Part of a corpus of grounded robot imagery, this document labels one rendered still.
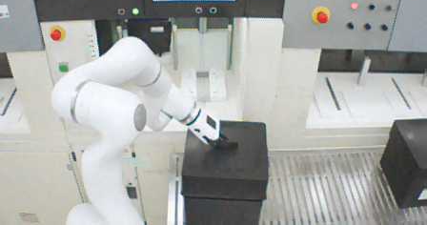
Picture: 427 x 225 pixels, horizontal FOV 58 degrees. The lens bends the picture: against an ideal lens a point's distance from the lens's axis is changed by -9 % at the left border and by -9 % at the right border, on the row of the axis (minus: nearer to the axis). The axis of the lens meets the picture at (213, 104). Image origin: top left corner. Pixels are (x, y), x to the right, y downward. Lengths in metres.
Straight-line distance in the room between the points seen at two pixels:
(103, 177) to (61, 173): 1.13
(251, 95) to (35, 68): 0.85
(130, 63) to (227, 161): 0.59
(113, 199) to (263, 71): 0.80
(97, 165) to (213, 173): 0.52
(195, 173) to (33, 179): 1.05
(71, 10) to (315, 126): 1.12
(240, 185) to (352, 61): 1.12
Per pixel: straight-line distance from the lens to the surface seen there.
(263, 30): 1.48
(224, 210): 1.51
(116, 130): 0.87
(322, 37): 1.59
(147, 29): 2.12
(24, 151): 2.06
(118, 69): 0.96
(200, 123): 1.34
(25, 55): 1.70
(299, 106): 1.77
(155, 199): 2.15
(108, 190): 1.01
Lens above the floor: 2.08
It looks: 39 degrees down
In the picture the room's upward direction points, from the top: 2 degrees clockwise
